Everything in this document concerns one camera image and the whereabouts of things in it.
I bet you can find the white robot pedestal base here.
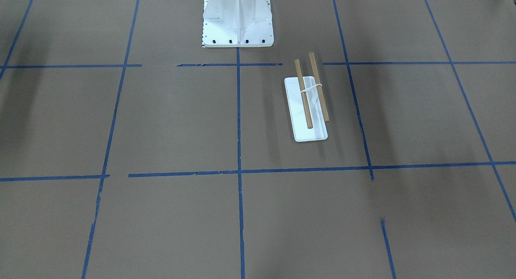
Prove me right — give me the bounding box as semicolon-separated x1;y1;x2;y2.
202;0;275;48

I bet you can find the white towel rack base tray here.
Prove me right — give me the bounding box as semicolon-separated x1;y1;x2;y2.
284;76;328;142

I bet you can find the wooden rack rod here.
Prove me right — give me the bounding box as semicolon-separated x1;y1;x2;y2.
294;60;313;129
308;52;330;123

